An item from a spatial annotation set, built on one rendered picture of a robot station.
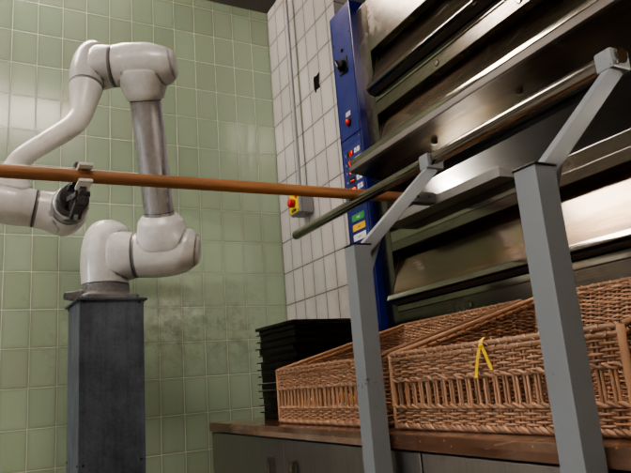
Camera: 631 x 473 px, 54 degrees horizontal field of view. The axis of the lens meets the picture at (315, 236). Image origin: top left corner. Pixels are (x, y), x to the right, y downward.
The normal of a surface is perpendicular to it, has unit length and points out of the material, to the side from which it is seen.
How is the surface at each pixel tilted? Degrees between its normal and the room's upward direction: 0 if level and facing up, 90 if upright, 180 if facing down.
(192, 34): 90
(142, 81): 122
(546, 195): 90
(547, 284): 90
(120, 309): 90
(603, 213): 70
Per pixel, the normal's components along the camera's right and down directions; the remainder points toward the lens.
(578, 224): -0.86, -0.37
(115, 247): 0.07, -0.33
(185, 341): 0.46, -0.24
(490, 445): -0.89, -0.04
